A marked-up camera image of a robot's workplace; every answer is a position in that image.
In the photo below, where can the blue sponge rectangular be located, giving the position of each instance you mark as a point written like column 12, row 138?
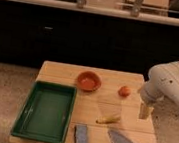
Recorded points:
column 81, row 134

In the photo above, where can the green plastic tray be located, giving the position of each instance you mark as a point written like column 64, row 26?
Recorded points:
column 46, row 114

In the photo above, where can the red apple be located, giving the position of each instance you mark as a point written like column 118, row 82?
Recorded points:
column 124, row 91

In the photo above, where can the orange bowl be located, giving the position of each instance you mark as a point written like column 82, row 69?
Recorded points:
column 88, row 81

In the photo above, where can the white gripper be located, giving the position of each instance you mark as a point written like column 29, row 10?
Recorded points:
column 149, row 93

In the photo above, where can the blue-grey wedge cloth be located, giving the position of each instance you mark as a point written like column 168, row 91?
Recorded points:
column 117, row 137

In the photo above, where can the wooden table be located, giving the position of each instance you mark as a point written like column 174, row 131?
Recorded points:
column 106, row 102

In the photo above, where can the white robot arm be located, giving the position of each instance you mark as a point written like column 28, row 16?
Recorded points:
column 163, row 81

